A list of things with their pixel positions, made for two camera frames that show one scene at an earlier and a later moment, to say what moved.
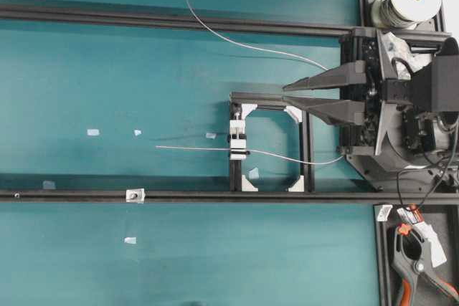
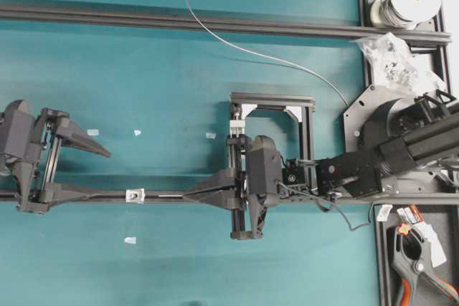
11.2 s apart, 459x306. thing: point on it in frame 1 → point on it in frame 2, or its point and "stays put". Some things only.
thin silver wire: x=229 y=38 → x=278 y=60
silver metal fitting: x=135 y=195 stays put
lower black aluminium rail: x=205 y=196 stays put
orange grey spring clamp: x=416 y=249 stays put
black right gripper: x=362 y=47 → x=248 y=208
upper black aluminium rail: x=23 y=10 stays put
